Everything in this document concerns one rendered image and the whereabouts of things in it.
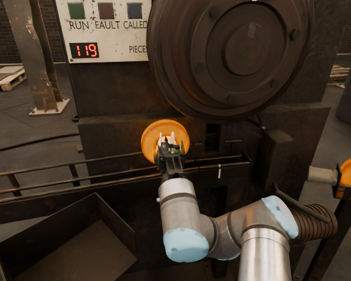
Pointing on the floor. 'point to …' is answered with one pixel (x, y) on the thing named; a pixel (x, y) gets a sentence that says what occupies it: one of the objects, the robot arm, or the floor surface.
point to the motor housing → (310, 230)
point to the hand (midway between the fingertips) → (165, 137)
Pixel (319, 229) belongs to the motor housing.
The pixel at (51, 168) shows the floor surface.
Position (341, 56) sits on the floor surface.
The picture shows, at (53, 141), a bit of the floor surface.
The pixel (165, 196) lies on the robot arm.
